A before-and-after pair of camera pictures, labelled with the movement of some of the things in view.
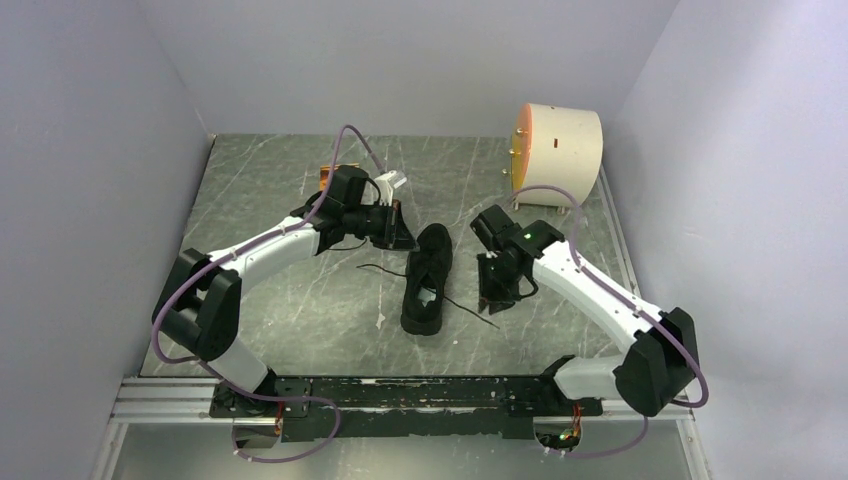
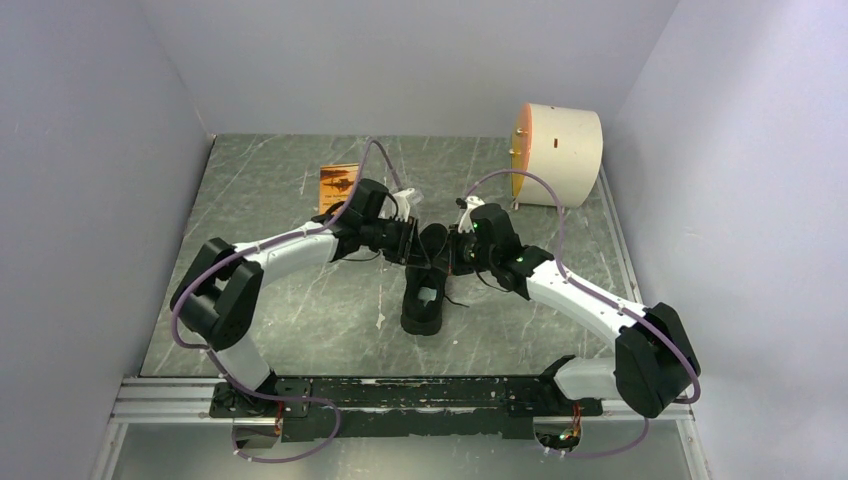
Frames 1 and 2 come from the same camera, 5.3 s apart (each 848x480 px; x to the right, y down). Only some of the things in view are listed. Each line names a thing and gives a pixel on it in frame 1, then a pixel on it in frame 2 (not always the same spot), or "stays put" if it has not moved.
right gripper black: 496,299 to 455,266
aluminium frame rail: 168,398 stays put
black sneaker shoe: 427,272 stays put
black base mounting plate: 422,408 stays put
